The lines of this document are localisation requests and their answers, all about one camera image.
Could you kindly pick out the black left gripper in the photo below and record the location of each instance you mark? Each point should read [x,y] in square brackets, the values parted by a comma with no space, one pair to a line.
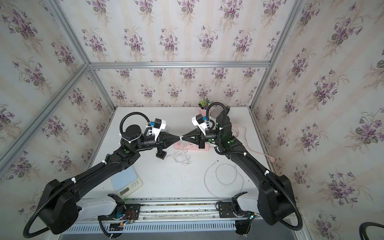
[170,139]

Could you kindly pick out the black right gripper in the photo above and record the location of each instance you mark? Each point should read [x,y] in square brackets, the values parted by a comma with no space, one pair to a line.
[199,137]

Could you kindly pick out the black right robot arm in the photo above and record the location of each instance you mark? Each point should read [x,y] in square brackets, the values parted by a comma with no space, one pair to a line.
[276,201]

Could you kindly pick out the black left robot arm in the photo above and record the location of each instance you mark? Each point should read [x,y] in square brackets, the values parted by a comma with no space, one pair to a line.
[57,209]

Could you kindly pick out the near blue electronic scale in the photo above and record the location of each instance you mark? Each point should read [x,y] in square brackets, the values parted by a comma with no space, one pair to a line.
[126,182]

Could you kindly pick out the pink power strip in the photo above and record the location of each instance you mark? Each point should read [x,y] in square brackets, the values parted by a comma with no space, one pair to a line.
[190,146]

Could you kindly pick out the black USB charger adapter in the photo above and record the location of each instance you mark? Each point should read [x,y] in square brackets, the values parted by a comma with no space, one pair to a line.
[161,154]

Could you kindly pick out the pink metal pen bucket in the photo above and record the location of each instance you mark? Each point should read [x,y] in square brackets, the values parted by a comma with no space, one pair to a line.
[202,112]

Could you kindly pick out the pens and markers bundle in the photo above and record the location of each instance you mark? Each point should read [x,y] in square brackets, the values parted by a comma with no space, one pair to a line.
[204,103]

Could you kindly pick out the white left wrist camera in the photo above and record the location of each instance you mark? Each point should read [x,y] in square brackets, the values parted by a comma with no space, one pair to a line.
[157,127]

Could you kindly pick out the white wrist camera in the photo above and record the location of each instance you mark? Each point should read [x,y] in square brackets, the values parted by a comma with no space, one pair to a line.
[157,127]
[200,122]

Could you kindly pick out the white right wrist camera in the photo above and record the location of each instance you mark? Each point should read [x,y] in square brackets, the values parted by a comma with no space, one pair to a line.
[200,122]

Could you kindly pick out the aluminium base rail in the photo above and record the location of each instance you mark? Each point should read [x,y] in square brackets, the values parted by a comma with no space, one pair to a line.
[166,216]

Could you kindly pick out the aluminium enclosure frame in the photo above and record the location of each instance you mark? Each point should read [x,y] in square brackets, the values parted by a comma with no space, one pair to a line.
[152,53]

